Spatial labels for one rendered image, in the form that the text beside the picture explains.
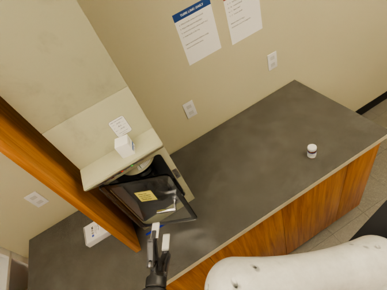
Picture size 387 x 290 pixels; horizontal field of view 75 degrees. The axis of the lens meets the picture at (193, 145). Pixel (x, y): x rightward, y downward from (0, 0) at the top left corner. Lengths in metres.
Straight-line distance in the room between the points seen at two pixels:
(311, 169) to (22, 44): 1.29
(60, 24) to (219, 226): 1.04
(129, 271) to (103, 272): 0.15
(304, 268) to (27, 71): 0.85
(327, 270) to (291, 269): 0.09
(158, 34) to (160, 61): 0.13
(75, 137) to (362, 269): 0.90
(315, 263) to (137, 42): 1.13
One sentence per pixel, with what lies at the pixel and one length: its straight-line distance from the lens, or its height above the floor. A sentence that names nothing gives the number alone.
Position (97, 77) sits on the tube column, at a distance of 0.87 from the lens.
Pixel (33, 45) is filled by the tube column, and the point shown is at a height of 1.94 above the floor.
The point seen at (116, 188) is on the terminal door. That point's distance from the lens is 1.10.
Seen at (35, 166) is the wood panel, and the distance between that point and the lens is 0.92.
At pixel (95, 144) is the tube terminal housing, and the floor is 1.57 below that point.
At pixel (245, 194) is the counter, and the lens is 1.37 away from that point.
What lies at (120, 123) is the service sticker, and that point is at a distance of 0.96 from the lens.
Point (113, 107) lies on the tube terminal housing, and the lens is 0.93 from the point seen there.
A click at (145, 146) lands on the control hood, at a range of 0.94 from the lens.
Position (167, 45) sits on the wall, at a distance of 1.38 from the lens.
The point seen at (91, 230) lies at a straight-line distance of 1.60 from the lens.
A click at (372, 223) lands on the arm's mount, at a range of 1.02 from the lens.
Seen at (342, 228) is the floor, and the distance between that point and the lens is 2.33.
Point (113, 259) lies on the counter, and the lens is 1.49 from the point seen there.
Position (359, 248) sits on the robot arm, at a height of 1.42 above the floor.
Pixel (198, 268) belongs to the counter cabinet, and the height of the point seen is 0.79.
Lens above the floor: 2.11
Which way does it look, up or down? 45 degrees down
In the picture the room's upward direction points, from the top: 25 degrees counter-clockwise
